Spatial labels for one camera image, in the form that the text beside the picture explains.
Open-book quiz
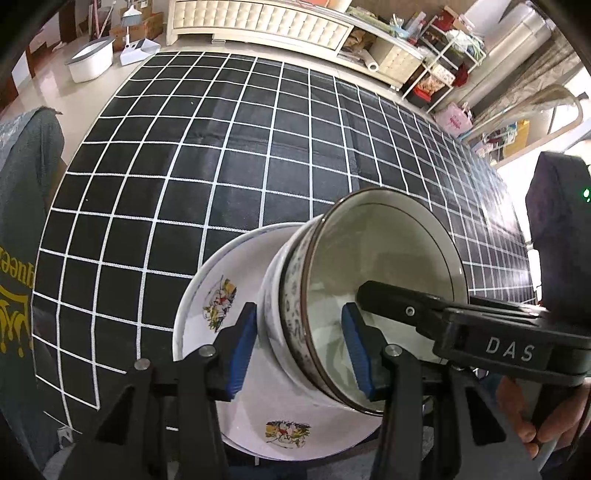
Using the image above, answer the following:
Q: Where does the cardboard box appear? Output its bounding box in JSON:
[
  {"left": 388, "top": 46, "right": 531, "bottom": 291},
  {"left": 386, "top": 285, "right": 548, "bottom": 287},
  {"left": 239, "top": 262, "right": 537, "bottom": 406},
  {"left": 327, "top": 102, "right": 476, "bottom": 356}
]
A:
[{"left": 111, "top": 11, "right": 165, "bottom": 47}]

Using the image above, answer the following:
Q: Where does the grey printed shirt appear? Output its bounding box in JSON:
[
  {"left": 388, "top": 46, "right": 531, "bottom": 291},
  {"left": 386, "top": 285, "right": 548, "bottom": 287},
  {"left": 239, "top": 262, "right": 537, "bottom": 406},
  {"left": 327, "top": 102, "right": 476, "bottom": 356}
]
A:
[{"left": 0, "top": 107, "right": 65, "bottom": 463}]

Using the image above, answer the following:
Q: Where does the black white checked tablecloth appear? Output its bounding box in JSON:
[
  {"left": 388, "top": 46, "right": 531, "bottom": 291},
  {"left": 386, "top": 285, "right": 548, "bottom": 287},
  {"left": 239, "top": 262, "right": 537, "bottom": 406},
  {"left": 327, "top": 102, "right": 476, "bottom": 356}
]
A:
[{"left": 30, "top": 51, "right": 539, "bottom": 431}]

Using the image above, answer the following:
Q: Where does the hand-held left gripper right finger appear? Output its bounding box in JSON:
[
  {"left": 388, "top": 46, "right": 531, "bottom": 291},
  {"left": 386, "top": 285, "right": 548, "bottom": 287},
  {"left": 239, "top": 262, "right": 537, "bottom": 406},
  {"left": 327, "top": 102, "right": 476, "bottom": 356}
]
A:
[{"left": 341, "top": 302, "right": 542, "bottom": 480}]

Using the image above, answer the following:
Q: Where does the white plastic tub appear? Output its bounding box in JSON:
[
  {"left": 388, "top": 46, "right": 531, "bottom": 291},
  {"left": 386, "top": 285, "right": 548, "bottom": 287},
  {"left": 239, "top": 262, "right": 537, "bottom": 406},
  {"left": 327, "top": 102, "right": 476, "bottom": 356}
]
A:
[{"left": 65, "top": 38, "right": 116, "bottom": 84}]

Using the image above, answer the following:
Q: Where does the white tufted storage box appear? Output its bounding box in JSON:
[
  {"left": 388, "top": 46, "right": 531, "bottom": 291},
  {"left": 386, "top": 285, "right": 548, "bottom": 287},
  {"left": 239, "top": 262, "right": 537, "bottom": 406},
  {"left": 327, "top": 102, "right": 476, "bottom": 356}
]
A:
[{"left": 376, "top": 39, "right": 424, "bottom": 89}]

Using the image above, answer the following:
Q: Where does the yellow box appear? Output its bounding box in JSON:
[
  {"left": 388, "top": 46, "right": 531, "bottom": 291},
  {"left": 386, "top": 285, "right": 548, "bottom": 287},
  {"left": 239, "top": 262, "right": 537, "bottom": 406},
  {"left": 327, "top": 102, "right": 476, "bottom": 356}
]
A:
[{"left": 503, "top": 119, "right": 531, "bottom": 158}]

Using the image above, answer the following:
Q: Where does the pink bag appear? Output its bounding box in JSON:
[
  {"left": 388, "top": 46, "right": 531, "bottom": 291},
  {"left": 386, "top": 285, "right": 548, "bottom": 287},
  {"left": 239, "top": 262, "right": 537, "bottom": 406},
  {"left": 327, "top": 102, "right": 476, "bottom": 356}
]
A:
[{"left": 434, "top": 102, "right": 476, "bottom": 138}]

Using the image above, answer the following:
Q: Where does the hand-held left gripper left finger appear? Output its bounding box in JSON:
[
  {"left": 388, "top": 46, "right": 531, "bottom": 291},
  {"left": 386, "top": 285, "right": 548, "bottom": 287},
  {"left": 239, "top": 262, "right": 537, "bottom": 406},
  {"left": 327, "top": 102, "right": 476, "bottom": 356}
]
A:
[{"left": 44, "top": 302, "right": 258, "bottom": 480}]

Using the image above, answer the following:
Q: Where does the white shelf rack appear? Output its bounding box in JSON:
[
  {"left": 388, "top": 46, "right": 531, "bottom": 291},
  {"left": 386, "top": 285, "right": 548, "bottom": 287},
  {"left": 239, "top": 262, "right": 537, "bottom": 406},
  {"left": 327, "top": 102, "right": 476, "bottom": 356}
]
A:
[{"left": 406, "top": 14, "right": 488, "bottom": 112}]

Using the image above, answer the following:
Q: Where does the floral patterned ceramic bowl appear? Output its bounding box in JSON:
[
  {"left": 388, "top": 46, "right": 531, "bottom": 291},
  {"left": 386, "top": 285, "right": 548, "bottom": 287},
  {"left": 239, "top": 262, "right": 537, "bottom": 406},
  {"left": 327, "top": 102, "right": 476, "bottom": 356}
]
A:
[{"left": 281, "top": 187, "right": 470, "bottom": 413}]

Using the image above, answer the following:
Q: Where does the grey curtain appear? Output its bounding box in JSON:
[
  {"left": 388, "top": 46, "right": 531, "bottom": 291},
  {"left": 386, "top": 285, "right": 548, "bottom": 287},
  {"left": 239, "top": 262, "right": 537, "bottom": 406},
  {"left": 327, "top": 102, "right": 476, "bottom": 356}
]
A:
[{"left": 471, "top": 28, "right": 583, "bottom": 154}]

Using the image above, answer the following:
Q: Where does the white tufted cabinet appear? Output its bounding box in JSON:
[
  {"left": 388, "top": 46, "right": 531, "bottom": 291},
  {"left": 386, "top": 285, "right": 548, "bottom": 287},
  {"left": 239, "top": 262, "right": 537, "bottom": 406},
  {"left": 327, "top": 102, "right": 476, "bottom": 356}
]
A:
[{"left": 166, "top": 0, "right": 426, "bottom": 91}]

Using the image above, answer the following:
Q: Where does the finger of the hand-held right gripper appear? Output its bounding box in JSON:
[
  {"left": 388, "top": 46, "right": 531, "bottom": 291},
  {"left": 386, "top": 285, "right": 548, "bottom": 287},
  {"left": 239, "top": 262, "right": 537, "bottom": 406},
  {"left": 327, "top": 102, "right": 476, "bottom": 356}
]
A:
[{"left": 356, "top": 280, "right": 457, "bottom": 352}]

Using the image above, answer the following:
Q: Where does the large white floral print plate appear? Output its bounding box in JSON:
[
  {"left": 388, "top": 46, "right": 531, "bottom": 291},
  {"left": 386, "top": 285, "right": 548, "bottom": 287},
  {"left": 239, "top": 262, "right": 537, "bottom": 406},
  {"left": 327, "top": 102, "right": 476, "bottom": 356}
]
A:
[{"left": 172, "top": 222, "right": 384, "bottom": 462}]

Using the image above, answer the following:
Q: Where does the person's right hand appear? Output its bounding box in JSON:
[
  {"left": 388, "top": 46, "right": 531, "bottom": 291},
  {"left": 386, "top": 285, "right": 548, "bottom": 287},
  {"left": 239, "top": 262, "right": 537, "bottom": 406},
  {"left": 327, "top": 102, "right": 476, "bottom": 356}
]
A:
[{"left": 495, "top": 374, "right": 585, "bottom": 460}]

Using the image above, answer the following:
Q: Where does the plain white bowl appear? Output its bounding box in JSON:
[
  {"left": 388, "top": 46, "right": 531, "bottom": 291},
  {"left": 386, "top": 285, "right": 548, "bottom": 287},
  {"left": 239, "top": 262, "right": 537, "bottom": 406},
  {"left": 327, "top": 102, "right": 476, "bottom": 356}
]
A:
[{"left": 256, "top": 231, "right": 334, "bottom": 408}]

